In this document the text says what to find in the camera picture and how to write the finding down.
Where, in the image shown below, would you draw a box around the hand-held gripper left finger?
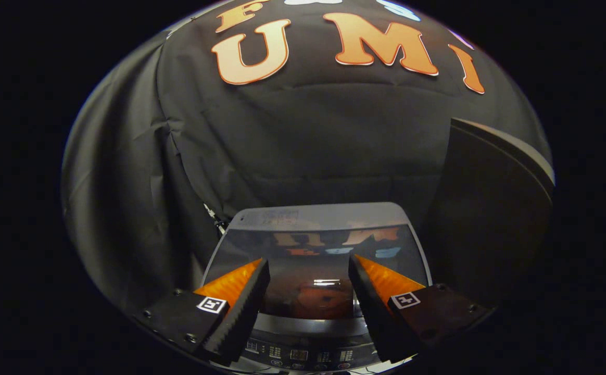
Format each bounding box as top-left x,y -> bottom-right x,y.
134,258 -> 271,366

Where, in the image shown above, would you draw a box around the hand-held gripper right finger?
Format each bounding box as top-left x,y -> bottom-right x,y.
348,255 -> 492,364

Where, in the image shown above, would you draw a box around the dark glass washing machine lid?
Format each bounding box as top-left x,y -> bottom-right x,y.
201,202 -> 433,321

